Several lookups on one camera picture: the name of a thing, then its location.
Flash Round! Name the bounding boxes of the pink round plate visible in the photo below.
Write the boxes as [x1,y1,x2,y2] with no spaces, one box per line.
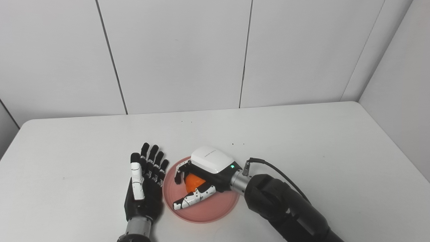
[163,156,240,224]

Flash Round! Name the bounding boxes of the orange fruit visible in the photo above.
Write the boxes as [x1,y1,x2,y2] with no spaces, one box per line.
[185,173,206,194]

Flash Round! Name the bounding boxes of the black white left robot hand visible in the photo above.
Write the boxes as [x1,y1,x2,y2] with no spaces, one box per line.
[124,143,170,224]

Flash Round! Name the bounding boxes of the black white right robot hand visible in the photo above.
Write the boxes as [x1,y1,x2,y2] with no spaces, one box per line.
[173,146,243,211]

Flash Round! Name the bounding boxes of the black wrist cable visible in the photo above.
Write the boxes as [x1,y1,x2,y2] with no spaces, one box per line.
[243,158,311,204]

